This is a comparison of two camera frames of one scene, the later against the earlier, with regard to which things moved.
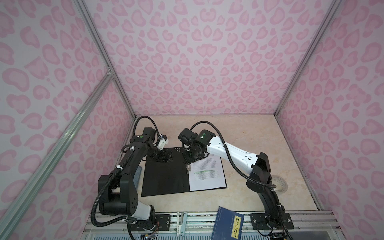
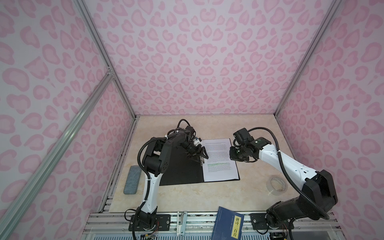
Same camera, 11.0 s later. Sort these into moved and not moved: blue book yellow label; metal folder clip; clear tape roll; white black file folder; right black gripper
Moved: white black file folder; metal folder clip; right black gripper
Not moved: clear tape roll; blue book yellow label
